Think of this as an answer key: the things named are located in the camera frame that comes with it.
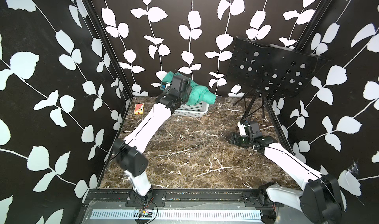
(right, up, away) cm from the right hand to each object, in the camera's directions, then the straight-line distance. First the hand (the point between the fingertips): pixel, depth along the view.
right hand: (229, 136), depth 85 cm
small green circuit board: (-45, -35, -14) cm, 59 cm away
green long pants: (-18, +24, -10) cm, 31 cm away
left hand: (-22, +30, -7) cm, 38 cm away
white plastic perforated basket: (-22, +15, +19) cm, 33 cm away
